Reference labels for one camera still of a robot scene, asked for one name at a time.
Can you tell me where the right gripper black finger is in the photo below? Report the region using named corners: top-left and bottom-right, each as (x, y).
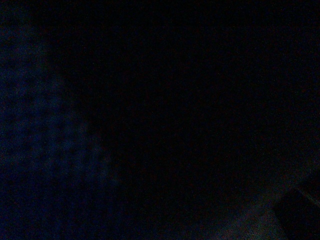
top-left (274, 185), bottom-right (320, 240)

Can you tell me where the dark grey washing machine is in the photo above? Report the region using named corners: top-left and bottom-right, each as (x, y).
top-left (0, 0), bottom-right (320, 240)

